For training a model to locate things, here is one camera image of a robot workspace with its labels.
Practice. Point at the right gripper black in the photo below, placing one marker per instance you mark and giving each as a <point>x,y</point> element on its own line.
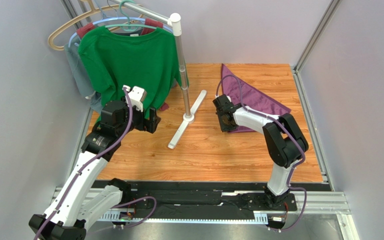
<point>221,108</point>

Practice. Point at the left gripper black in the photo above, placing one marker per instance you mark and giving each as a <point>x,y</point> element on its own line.
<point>149,125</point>

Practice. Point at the purple cloth napkin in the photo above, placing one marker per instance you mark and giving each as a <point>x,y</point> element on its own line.
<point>235,88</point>

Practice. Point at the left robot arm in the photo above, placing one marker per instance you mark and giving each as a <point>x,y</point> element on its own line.
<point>69,217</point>

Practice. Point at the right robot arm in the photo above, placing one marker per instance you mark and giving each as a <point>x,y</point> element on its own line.
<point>284,139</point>

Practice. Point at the green t-shirt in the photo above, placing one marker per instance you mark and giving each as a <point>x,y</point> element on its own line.
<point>147,61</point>

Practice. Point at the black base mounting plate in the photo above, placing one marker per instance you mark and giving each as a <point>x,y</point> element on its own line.
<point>197,201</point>

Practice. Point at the grey garment on rack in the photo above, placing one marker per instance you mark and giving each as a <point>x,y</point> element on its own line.
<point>81,76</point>

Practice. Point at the teal clothes hanger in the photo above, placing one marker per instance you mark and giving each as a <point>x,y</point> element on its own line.
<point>128,26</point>

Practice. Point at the white clothes rack stand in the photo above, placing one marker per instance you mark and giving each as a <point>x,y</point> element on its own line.
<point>175,22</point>

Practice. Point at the wooden clothes hanger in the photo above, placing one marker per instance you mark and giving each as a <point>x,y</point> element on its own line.
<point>90,8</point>

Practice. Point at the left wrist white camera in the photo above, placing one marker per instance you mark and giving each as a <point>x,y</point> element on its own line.
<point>136,96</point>

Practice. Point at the aluminium frame rail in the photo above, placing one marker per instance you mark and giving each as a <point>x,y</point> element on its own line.
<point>308,93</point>

